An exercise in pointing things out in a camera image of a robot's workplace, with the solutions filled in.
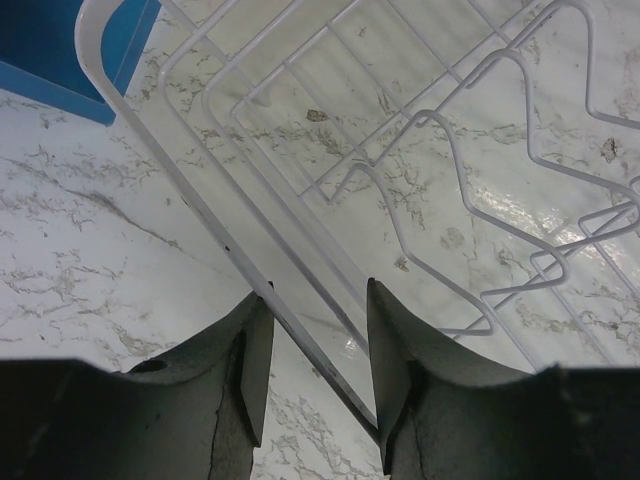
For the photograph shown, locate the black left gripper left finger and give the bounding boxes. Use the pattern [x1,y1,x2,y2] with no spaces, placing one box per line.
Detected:
[1,294,274,479]

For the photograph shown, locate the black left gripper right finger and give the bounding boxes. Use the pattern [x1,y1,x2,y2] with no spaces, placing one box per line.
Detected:
[367,279,639,479]

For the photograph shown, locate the white wire dish rack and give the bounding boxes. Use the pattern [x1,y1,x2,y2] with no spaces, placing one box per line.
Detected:
[74,1,639,435]

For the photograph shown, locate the blue shelf unit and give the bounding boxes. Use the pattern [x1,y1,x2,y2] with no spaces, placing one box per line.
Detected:
[1,0,160,125]

